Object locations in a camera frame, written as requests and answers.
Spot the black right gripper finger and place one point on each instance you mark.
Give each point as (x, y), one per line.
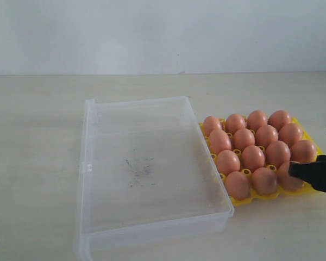
(313, 173)

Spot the brown egg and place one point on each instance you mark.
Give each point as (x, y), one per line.
(243, 138)
(290, 134)
(287, 182)
(279, 119)
(234, 122)
(303, 151)
(227, 162)
(264, 181)
(219, 141)
(252, 158)
(265, 135)
(277, 153)
(256, 119)
(211, 123)
(237, 185)

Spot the yellow plastic egg tray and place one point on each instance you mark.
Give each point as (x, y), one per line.
(306, 187)

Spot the clear plastic storage box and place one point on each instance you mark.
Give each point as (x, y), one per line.
(145, 175)

